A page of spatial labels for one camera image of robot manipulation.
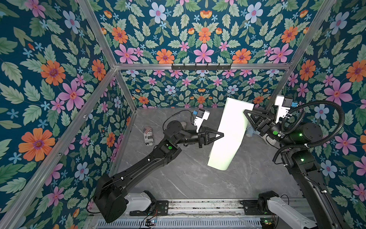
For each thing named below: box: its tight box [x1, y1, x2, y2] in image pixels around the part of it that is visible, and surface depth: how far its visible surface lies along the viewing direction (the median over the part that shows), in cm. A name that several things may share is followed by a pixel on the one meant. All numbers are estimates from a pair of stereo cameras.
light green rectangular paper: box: [207, 97, 255, 171], surface depth 57 cm
